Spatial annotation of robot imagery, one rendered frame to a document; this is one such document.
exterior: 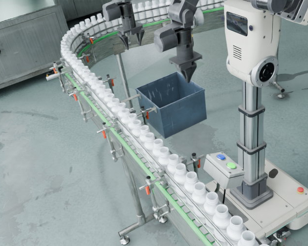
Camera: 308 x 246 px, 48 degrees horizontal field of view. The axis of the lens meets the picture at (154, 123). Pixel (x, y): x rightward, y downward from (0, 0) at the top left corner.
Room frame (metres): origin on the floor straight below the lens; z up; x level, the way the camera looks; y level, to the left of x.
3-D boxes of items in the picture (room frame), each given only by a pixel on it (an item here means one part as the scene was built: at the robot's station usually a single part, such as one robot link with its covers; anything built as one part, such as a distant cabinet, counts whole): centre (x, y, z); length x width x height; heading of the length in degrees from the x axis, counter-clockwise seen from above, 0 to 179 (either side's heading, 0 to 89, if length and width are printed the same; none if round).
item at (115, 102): (1.47, 0.16, 1.08); 0.06 x 0.06 x 0.17
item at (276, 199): (1.51, -0.52, 0.24); 0.68 x 0.53 x 0.41; 112
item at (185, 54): (1.10, -0.15, 1.51); 0.10 x 0.07 x 0.07; 112
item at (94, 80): (1.74, 0.28, 1.08); 0.06 x 0.06 x 0.17
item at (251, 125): (1.51, -0.53, 0.74); 0.11 x 0.11 x 0.40; 22
